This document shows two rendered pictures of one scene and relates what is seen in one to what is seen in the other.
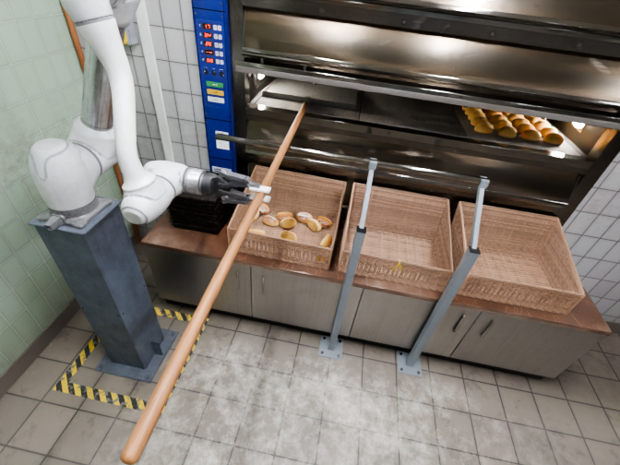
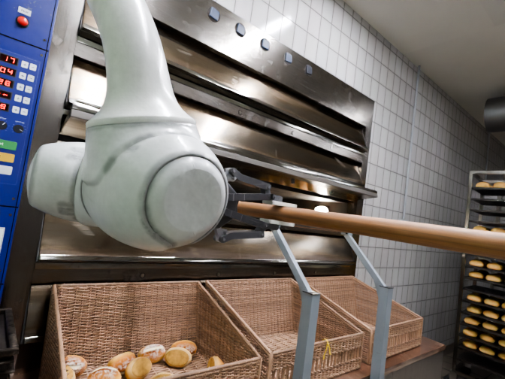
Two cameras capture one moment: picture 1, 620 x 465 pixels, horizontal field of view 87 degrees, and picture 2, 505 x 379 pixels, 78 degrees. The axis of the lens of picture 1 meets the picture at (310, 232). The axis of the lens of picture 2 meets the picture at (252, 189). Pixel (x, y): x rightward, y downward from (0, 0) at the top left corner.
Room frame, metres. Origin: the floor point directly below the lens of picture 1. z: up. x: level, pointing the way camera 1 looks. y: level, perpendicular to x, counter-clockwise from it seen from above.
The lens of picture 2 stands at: (0.53, 0.67, 1.18)
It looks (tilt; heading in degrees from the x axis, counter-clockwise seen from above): 4 degrees up; 316
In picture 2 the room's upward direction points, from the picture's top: 8 degrees clockwise
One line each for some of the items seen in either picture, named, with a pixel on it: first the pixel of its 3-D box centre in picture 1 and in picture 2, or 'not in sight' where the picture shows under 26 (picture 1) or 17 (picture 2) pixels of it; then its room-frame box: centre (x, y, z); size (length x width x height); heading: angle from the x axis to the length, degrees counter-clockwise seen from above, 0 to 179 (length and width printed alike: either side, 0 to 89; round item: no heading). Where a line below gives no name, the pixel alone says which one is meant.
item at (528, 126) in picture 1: (506, 115); not in sight; (2.07, -1.09, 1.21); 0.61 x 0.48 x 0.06; 175
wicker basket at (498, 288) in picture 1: (509, 254); (358, 310); (1.36, -1.07, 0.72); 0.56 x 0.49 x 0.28; 85
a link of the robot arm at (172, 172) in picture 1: (165, 177); (100, 185); (0.96, 0.53, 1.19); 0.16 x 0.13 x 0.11; 85
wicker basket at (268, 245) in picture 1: (290, 214); (151, 343); (1.46, 0.12, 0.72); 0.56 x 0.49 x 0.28; 84
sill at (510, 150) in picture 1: (411, 135); not in sight; (1.70, -0.47, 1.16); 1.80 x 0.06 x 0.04; 85
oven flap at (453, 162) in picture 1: (404, 160); (249, 244); (1.68, -0.47, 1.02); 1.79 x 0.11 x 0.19; 85
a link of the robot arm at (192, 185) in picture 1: (196, 181); not in sight; (0.96, 0.42, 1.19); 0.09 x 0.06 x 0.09; 175
